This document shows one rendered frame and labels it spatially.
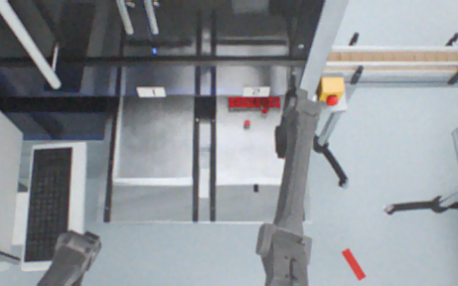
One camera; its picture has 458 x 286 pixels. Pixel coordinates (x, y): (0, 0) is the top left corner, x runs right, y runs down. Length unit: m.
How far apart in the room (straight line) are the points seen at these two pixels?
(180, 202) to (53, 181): 0.46
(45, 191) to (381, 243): 1.62
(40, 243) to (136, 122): 0.51
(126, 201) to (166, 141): 0.24
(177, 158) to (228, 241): 0.91
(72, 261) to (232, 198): 0.68
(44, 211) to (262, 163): 0.75
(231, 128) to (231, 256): 0.93
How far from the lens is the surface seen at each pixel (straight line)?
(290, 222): 1.02
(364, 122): 2.73
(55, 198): 1.72
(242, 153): 1.61
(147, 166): 1.62
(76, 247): 1.08
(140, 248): 2.46
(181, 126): 1.66
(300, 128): 1.14
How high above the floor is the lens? 2.39
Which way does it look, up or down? 68 degrees down
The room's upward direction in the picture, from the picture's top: straight up
